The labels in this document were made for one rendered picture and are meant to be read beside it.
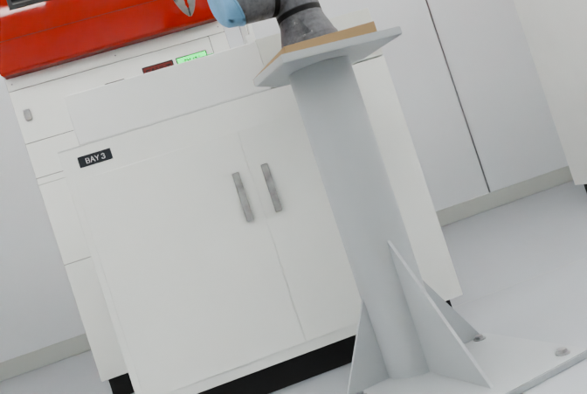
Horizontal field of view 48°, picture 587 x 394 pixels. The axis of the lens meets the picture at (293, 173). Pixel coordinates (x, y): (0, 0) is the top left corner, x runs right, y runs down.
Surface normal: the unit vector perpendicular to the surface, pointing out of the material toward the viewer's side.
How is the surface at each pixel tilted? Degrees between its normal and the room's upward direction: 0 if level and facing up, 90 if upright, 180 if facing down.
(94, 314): 90
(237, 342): 90
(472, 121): 90
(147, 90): 90
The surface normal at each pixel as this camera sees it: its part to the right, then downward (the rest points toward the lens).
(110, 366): 0.15, -0.07
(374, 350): 0.36, -0.13
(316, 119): -0.54, 0.16
